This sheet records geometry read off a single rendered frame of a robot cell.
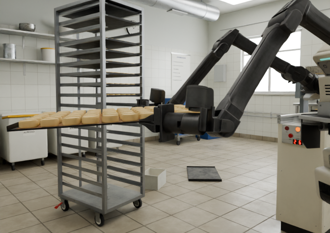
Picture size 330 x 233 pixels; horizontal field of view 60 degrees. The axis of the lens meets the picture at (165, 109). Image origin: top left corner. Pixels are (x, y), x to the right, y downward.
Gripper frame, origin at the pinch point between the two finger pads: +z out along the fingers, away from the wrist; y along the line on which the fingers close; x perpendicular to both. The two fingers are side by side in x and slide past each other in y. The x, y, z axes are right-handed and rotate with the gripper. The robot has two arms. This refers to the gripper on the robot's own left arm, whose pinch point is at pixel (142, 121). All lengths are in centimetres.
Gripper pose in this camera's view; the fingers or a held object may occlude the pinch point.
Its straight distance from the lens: 84.3
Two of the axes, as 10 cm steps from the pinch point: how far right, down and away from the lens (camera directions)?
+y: 0.2, 10.0, 0.6
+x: 5.5, -0.6, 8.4
